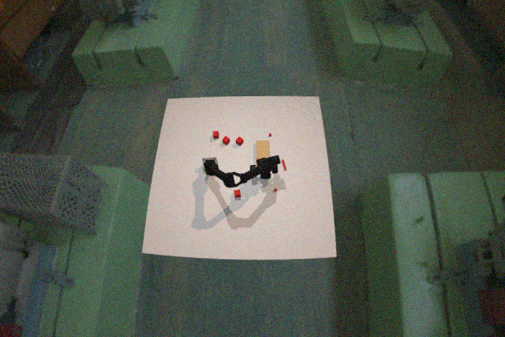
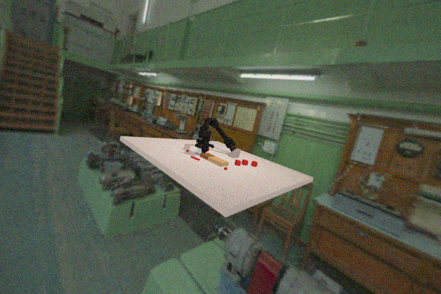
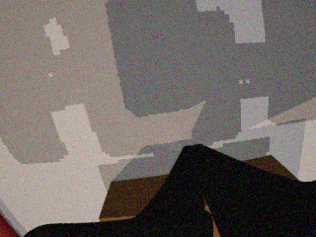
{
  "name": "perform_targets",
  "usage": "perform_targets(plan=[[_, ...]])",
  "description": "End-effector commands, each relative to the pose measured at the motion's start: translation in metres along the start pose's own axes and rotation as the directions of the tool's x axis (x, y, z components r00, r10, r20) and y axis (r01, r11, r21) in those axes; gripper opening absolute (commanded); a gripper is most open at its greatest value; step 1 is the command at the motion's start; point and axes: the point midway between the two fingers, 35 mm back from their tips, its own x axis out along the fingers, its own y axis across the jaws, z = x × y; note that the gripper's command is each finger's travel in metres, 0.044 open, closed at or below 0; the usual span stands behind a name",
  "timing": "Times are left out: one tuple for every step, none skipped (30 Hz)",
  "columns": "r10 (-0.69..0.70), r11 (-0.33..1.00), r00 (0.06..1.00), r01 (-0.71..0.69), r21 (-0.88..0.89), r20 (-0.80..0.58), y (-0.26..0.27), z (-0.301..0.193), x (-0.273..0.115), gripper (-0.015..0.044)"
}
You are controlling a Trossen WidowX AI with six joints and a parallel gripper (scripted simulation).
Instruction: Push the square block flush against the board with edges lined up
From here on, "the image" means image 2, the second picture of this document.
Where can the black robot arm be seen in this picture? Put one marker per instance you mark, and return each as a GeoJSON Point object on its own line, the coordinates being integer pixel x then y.
{"type": "Point", "coordinates": [203, 133]}

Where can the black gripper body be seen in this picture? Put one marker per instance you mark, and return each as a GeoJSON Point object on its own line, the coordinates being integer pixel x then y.
{"type": "Point", "coordinates": [204, 144]}

